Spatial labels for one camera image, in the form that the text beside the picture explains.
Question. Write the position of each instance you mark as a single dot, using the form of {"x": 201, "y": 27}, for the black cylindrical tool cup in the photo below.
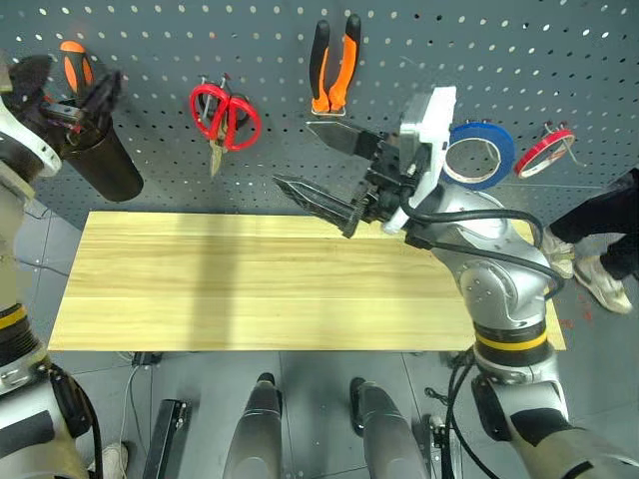
{"x": 105, "y": 164}

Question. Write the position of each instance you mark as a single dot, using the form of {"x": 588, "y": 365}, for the orange and black pliers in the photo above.
{"x": 348, "y": 65}

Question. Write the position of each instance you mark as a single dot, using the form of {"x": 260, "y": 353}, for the blue tape roll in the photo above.
{"x": 504, "y": 144}

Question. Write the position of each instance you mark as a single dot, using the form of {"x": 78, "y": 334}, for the black table base bar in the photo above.
{"x": 442, "y": 439}
{"x": 165, "y": 439}

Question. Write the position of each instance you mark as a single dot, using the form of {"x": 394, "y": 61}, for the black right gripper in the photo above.
{"x": 387, "y": 189}

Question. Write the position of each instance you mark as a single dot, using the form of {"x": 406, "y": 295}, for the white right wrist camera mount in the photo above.
{"x": 439, "y": 125}

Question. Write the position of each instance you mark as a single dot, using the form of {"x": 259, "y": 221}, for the grey rounded robot leg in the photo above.
{"x": 257, "y": 439}
{"x": 389, "y": 439}

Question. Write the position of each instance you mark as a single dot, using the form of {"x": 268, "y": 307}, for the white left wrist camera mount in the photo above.
{"x": 42, "y": 154}

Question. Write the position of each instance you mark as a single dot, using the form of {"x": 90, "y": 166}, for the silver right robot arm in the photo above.
{"x": 499, "y": 279}

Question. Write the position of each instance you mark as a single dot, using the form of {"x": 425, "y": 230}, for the black trouser leg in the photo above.
{"x": 621, "y": 257}
{"x": 594, "y": 214}

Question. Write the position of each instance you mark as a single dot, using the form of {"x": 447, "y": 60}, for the grey rounded robot left leg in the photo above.
{"x": 257, "y": 439}

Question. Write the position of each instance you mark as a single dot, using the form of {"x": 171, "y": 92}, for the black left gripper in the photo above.
{"x": 62, "y": 120}

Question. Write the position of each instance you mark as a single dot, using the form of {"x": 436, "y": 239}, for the orange and black screwdriver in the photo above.
{"x": 75, "y": 65}

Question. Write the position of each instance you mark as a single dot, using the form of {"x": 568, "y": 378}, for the black table bracket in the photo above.
{"x": 147, "y": 358}

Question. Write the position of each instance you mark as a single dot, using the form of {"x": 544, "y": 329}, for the grey rounded robot right leg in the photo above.
{"x": 389, "y": 439}

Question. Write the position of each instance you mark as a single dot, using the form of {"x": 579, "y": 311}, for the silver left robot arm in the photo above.
{"x": 20, "y": 429}

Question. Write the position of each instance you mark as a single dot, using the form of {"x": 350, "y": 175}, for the red tape roll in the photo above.
{"x": 520, "y": 168}

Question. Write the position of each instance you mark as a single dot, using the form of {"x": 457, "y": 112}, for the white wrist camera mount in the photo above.
{"x": 42, "y": 154}
{"x": 439, "y": 125}

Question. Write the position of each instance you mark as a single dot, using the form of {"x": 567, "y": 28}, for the grey metal pegboard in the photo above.
{"x": 449, "y": 50}

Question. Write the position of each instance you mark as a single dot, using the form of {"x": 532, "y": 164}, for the metal tape hook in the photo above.
{"x": 573, "y": 152}

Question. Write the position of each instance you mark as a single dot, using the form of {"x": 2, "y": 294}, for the white sneaker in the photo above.
{"x": 559, "y": 252}
{"x": 112, "y": 459}
{"x": 601, "y": 287}

